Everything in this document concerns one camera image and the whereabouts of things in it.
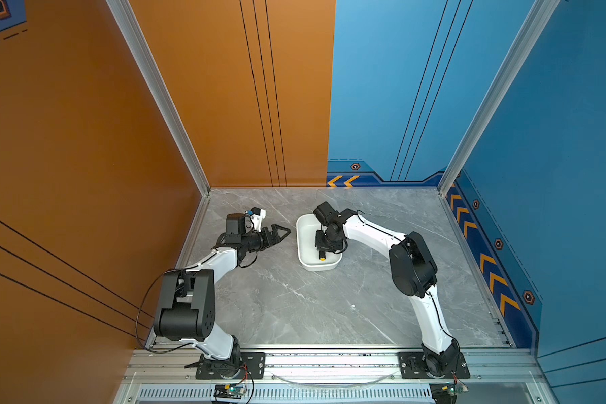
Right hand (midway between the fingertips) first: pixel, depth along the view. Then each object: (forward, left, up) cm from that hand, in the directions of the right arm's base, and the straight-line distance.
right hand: (317, 248), depth 96 cm
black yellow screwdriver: (-5, -2, +1) cm, 6 cm away
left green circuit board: (-45, +25, -4) cm, 51 cm away
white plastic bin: (+11, +4, +1) cm, 12 cm away
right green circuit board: (-45, -36, -5) cm, 58 cm away
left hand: (+1, +12, +10) cm, 16 cm away
